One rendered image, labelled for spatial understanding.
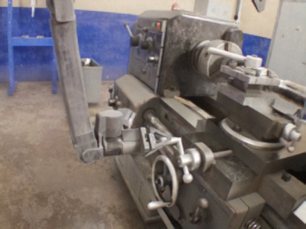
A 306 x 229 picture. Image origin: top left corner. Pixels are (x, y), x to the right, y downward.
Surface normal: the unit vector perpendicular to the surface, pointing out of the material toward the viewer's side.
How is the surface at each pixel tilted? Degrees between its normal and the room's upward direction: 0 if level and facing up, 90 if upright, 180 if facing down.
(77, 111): 86
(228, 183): 90
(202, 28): 90
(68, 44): 85
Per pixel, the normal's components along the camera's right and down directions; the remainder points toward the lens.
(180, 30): 0.39, 0.40
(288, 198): -0.91, 0.04
